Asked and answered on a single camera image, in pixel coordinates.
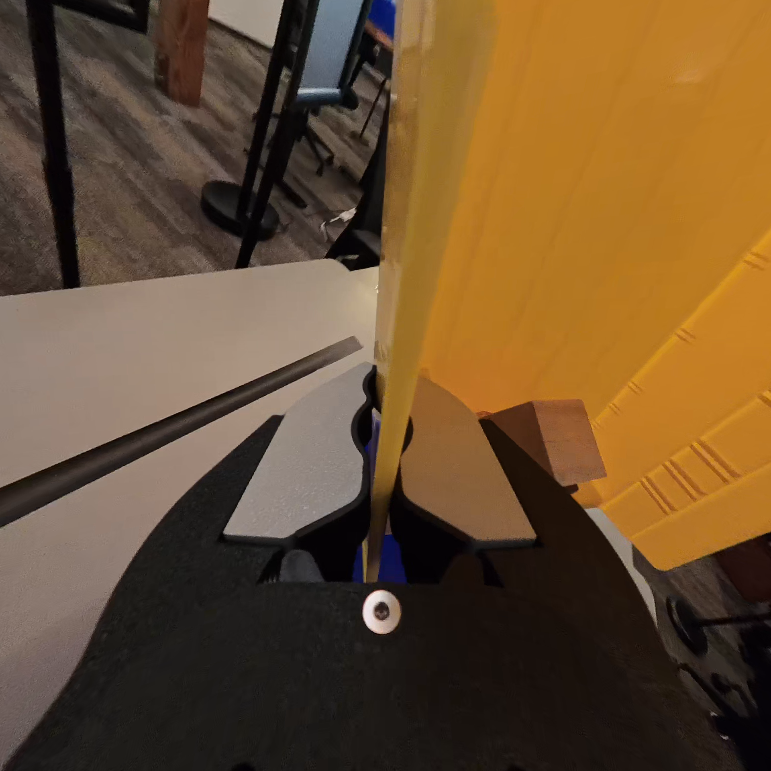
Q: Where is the yellow plastic box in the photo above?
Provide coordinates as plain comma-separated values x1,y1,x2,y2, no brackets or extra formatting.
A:
364,0,771,582

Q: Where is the black round-base floor stand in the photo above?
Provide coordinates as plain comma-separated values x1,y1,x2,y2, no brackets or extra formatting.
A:
200,0,302,240

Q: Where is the black chair base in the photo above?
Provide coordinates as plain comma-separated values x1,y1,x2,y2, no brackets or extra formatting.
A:
325,102,386,270

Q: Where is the dark grey table bar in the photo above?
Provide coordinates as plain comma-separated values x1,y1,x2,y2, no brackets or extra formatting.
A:
0,336,363,530

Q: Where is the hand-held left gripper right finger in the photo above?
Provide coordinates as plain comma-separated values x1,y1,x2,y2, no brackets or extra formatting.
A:
392,375,538,551

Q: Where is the brown wooden post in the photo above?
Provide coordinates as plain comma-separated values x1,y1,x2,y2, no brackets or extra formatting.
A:
153,0,210,108

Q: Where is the blue plastic box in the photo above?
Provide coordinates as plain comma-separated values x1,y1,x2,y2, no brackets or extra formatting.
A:
352,414,403,584

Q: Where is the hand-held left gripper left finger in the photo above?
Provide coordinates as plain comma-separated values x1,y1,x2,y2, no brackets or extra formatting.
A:
223,361,377,584

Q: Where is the grey-blue office chair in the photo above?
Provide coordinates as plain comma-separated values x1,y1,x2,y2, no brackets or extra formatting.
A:
253,0,386,178

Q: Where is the brown box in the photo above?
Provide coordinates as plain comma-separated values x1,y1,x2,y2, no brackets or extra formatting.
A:
717,536,771,603

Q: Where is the pile of wooden cubes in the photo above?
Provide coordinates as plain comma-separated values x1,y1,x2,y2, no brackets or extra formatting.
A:
479,399,608,490

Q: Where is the black metal table leg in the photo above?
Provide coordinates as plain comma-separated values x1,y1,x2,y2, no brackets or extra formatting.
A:
25,0,151,290

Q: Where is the black round stand base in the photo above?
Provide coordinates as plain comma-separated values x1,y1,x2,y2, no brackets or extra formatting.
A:
665,596,771,659

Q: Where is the black slanted pole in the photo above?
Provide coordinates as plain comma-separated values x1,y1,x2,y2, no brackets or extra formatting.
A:
234,0,323,270

